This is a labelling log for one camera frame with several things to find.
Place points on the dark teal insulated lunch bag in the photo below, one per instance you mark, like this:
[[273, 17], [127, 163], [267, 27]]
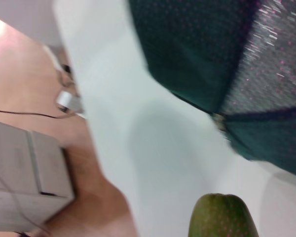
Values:
[[187, 49]]

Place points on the green cucumber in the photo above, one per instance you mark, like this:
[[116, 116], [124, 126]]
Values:
[[224, 217]]

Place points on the grey cardboard box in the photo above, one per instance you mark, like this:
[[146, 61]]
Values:
[[22, 168]]

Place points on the white power adapter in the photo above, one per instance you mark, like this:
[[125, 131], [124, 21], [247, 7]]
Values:
[[66, 100]]

